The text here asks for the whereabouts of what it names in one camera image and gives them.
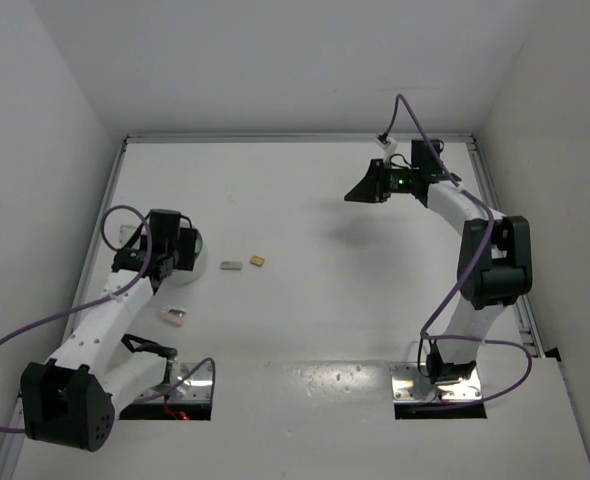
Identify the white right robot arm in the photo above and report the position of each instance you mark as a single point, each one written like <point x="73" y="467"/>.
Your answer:
<point x="494" y="267"/>

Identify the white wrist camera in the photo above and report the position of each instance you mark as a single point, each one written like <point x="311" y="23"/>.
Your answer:
<point x="125" y="234"/>
<point x="387" y="144"/>

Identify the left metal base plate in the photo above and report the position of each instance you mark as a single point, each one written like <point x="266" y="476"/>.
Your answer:
<point x="195" y="388"/>

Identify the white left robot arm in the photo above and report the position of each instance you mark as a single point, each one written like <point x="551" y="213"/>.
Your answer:
<point x="74" y="398"/>

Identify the small yellow eraser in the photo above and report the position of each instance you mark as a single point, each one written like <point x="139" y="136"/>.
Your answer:
<point x="257" y="261"/>

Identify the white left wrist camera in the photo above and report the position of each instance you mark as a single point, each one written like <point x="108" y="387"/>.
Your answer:
<point x="125" y="234"/>

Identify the pink silver usb stick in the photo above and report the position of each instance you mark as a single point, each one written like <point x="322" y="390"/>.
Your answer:
<point x="174" y="316"/>

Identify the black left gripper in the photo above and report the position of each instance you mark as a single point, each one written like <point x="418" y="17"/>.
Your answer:
<point x="186" y="237"/>

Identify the metal base plate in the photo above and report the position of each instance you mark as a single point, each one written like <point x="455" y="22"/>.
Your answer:
<point x="195" y="388"/>
<point x="410" y="387"/>

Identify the white round divided container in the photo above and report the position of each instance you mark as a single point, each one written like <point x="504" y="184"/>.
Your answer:
<point x="179" y="278"/>

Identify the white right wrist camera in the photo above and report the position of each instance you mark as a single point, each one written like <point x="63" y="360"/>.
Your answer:
<point x="387" y="144"/>

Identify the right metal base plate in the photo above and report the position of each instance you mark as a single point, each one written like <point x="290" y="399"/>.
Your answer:
<point x="410" y="387"/>

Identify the aluminium frame rail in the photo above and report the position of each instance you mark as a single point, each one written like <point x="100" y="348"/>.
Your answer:
<point x="302" y="344"/>

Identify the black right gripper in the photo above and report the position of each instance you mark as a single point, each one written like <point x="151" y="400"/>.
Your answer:
<point x="372" y="188"/>

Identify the grey eraser block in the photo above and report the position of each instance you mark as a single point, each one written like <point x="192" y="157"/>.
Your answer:
<point x="231" y="265"/>

